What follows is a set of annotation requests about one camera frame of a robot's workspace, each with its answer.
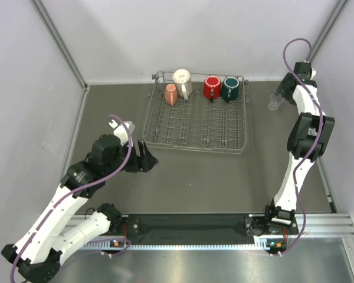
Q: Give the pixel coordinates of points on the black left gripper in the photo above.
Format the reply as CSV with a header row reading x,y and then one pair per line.
x,y
143,163

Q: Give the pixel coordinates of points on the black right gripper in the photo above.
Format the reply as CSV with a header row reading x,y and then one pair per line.
x,y
282,89

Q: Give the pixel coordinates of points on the clear drinking glass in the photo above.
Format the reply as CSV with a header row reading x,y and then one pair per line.
x,y
275,101

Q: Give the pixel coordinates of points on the green mug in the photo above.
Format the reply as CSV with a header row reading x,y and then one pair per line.
x,y
230,88

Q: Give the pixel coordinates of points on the pink mug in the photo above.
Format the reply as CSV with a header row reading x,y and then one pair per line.
x,y
171,94

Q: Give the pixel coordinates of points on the red mug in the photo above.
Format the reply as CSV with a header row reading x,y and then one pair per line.
x,y
212,88

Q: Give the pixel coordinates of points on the white mug orange inside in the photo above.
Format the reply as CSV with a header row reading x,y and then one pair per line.
x,y
182,80

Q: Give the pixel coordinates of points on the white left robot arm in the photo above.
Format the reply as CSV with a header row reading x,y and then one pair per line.
x,y
40,254

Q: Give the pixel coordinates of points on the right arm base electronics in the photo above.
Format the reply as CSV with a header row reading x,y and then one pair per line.
x,y
280,247

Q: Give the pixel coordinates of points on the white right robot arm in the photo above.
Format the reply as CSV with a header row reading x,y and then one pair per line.
x,y
307,142

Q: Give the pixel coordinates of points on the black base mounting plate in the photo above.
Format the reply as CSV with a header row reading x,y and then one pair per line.
x,y
187,229

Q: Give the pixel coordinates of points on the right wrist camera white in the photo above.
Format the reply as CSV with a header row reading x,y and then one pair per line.
x,y
304,71

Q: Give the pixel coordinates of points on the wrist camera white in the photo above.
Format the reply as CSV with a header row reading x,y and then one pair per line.
x,y
304,71
120,132

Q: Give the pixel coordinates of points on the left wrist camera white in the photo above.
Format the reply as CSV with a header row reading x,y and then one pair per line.
x,y
120,132

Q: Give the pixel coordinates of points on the grey wire dish rack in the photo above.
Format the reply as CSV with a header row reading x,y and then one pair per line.
x,y
195,124

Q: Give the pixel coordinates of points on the right aluminium corner post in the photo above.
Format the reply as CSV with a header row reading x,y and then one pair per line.
x,y
324,32

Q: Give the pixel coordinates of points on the aluminium corner post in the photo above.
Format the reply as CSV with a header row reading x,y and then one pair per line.
x,y
324,32
55,35

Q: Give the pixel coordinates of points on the left aluminium corner post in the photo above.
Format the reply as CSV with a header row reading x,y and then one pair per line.
x,y
55,35

